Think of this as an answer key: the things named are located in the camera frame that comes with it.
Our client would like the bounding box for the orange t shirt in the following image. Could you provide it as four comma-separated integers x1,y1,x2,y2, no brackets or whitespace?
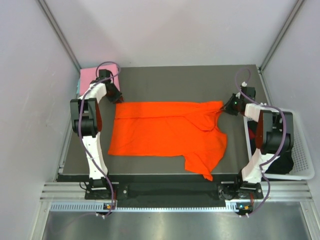
108,101,228,181

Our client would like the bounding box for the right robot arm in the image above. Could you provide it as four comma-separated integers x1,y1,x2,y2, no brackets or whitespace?
221,86,294,198

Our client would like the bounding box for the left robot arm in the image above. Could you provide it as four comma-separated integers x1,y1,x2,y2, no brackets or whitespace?
70,69,124,199

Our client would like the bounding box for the folded pink t shirt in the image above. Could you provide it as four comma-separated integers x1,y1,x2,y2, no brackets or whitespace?
78,64,118,96

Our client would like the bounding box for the red t shirt in basket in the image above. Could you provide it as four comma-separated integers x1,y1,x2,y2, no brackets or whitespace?
248,128,257,140

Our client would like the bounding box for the folded teal t shirt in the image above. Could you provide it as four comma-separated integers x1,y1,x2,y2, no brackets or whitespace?
76,79,81,95

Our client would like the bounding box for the black t shirt in basket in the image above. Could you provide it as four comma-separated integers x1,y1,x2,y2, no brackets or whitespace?
247,120,294,175

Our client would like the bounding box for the white plastic laundry basket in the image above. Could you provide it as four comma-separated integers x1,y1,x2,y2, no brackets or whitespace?
242,106,315,181

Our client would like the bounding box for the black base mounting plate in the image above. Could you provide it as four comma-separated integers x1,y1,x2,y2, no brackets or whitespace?
80,174,263,206

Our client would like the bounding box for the grey slotted cable duct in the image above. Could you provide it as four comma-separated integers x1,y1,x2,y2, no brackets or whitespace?
50,201,249,213

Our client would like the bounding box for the left aluminium frame post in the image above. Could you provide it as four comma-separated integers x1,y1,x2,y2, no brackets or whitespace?
36,0,81,73

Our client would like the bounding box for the aluminium frame post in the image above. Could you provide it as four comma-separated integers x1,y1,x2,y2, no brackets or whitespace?
258,0,306,74
36,0,81,73

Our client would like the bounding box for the right aluminium frame post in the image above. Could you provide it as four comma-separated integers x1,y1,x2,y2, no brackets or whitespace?
258,0,306,74

